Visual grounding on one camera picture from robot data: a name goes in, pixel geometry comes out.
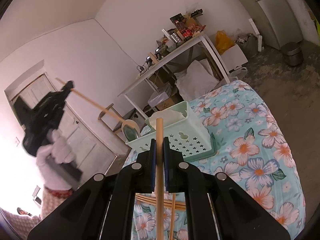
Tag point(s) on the mint green utensil basket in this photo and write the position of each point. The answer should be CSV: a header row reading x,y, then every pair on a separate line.
x,y
188,136

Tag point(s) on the white box on floor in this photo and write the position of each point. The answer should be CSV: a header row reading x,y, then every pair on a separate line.
x,y
234,58

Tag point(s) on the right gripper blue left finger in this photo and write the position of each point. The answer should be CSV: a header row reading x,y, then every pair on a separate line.
x,y
153,164

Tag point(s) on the left white gloved hand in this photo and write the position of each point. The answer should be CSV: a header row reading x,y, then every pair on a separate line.
x,y
61,152

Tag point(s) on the floral blue tablecloth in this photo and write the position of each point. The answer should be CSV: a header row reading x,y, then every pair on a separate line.
x,y
252,151

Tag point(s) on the white door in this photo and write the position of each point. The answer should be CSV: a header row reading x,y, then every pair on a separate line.
x,y
92,155

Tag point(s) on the green bag on floor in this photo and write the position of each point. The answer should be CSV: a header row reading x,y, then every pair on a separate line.
x,y
248,44

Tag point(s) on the pink checkered left forearm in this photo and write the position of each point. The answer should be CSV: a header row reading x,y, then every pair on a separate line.
x,y
23,222

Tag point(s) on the red oil bottle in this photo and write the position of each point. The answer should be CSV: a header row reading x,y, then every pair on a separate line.
x,y
186,33

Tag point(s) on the cardboard box under table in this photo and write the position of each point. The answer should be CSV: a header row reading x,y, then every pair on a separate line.
x,y
164,99

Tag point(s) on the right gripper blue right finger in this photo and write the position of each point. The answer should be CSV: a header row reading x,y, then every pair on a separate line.
x,y
166,152

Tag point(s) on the yellow plastic bag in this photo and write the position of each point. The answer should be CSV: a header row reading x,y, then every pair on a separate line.
x,y
223,42

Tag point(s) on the wooden chair black seat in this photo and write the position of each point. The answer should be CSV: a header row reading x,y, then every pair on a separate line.
x,y
117,128

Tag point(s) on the white sack under table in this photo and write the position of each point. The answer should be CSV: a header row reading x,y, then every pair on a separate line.
x,y
196,80

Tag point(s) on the white side table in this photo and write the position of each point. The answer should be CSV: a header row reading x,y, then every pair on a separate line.
x,y
201,37

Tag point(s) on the white rice paddle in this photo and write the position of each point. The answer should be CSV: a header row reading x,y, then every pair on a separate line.
x,y
169,117
132,124

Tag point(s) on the silver refrigerator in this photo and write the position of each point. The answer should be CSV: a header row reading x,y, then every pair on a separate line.
x,y
282,21

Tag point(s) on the steel rice cooker pot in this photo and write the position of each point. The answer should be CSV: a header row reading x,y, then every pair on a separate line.
x,y
292,54

